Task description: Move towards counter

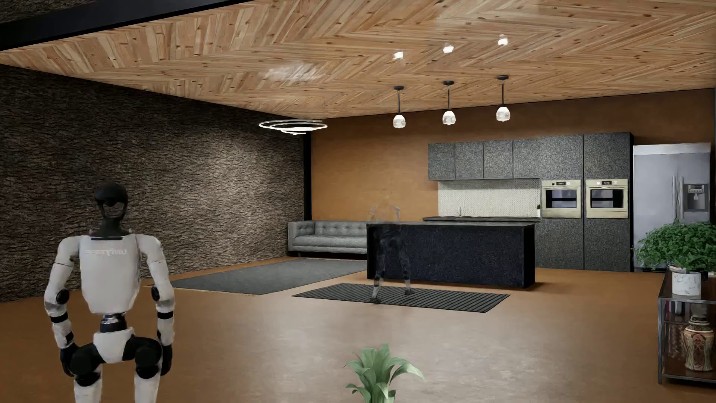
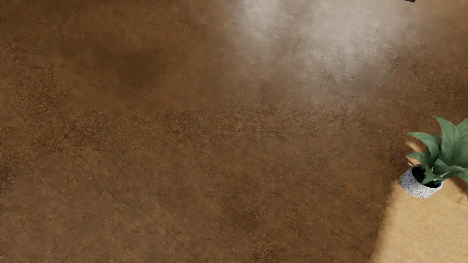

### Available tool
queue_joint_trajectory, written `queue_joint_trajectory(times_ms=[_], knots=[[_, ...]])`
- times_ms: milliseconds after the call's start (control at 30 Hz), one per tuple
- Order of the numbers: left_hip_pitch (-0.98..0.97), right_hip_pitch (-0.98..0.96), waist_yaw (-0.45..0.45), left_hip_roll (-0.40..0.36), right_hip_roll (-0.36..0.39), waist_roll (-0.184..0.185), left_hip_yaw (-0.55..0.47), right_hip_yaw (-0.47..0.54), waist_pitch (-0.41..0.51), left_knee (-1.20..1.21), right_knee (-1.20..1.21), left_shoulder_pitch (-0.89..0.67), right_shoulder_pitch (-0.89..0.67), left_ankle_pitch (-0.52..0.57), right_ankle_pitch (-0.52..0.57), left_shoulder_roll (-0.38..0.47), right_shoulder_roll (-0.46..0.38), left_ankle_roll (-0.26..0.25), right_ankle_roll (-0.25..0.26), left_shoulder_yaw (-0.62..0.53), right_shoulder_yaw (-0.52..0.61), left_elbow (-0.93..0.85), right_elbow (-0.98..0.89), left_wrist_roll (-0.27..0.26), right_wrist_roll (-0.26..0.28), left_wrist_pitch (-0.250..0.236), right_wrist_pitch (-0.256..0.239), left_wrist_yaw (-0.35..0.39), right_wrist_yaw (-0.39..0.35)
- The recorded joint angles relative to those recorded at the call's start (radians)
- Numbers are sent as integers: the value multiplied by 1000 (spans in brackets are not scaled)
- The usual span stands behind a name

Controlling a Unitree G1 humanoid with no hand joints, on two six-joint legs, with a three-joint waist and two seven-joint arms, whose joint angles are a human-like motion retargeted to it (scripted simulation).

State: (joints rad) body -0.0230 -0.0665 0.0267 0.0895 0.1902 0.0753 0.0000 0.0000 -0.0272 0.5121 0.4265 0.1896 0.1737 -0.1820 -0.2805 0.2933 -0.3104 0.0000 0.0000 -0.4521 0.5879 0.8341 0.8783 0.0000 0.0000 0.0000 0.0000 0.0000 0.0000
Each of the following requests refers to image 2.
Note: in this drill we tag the grey speckled plant pot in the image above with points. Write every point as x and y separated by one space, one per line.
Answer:
412 185

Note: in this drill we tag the green leafy plant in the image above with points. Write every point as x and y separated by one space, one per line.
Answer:
446 153

